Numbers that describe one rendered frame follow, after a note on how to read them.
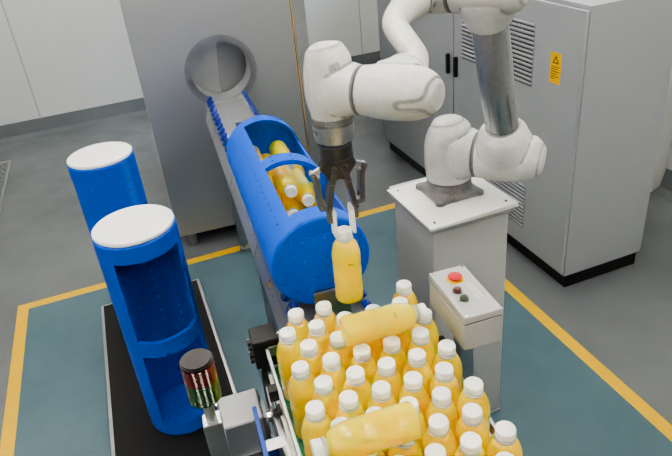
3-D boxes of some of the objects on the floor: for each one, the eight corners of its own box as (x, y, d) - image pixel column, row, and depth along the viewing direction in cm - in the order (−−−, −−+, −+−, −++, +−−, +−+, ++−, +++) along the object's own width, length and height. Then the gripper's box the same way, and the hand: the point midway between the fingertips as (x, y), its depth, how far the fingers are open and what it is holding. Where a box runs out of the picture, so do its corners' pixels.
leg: (248, 245, 392) (231, 154, 362) (249, 249, 387) (232, 158, 357) (239, 247, 391) (221, 156, 361) (240, 251, 386) (222, 160, 356)
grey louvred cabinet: (441, 135, 517) (439, -50, 448) (638, 263, 338) (685, -13, 269) (382, 149, 502) (371, -40, 433) (556, 291, 323) (583, 7, 254)
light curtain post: (332, 275, 355) (296, -40, 273) (335, 280, 349) (299, -39, 268) (322, 277, 353) (283, -39, 272) (325, 283, 348) (286, -37, 267)
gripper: (365, 126, 139) (372, 217, 151) (293, 141, 136) (306, 233, 147) (376, 138, 133) (383, 232, 144) (301, 154, 129) (314, 249, 141)
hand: (343, 220), depth 144 cm, fingers closed on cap, 4 cm apart
